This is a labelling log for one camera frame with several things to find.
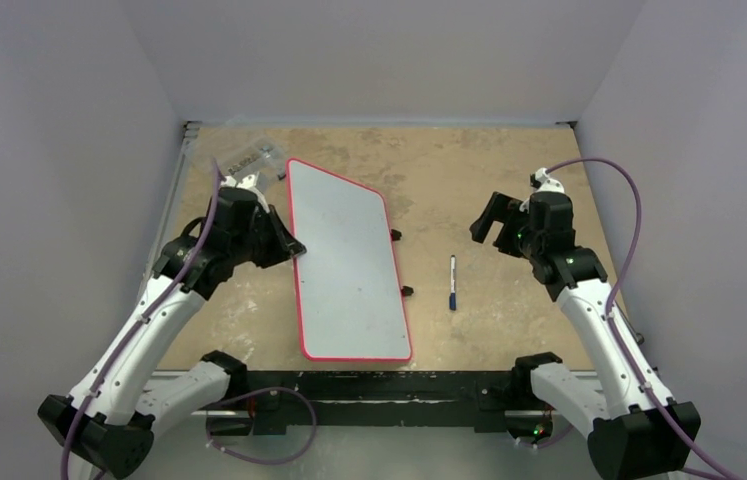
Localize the red framed whiteboard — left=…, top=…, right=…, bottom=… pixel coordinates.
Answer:
left=286, top=158, right=413, bottom=363

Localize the white blue marker pen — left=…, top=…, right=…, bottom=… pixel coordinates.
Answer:
left=448, top=255, right=457, bottom=311

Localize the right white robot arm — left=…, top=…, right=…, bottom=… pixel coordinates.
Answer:
left=469, top=192, right=701, bottom=479

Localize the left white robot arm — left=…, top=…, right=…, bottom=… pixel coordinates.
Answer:
left=38, top=186, right=305, bottom=479

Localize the clear plastic bag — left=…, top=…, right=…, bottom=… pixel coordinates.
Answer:
left=189, top=125, right=289, bottom=189

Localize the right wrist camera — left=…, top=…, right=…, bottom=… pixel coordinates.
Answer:
left=529, top=168, right=565, bottom=194

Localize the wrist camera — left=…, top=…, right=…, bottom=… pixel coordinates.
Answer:
left=221, top=171, right=273, bottom=200
left=529, top=168, right=565, bottom=194

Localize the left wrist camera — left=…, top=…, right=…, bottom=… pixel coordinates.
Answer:
left=221, top=171, right=273, bottom=200

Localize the aluminium frame rail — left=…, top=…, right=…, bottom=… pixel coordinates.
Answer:
left=136, top=120, right=203, bottom=311

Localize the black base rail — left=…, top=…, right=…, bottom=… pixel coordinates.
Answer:
left=205, top=371, right=553, bottom=439

